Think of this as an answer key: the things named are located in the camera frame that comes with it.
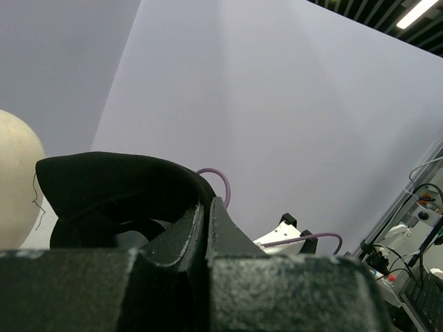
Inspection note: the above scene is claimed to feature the background lab equipment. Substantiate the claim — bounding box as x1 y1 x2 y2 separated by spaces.
352 137 442 331

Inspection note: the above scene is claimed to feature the ceiling light strip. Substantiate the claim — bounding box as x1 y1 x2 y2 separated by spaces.
396 0 439 30

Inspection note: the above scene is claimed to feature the black baseball cap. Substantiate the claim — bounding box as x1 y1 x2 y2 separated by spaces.
35 151 215 249

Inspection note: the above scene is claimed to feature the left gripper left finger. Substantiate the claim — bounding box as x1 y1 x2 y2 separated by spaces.
1 205 206 331

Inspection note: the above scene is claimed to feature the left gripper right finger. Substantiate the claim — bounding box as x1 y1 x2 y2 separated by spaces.
207 198 391 331

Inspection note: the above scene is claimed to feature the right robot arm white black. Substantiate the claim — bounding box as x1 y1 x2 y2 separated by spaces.
253 213 318 255

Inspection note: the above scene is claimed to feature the cream mannequin head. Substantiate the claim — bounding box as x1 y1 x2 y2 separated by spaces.
1 111 45 249

